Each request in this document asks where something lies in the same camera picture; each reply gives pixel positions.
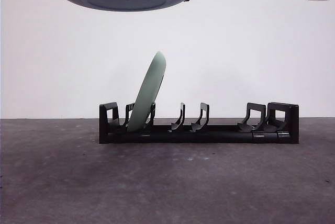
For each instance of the pale green round plate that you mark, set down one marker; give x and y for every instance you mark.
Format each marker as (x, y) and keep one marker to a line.
(146, 95)

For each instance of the black plate rack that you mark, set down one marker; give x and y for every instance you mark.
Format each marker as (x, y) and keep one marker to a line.
(209, 137)

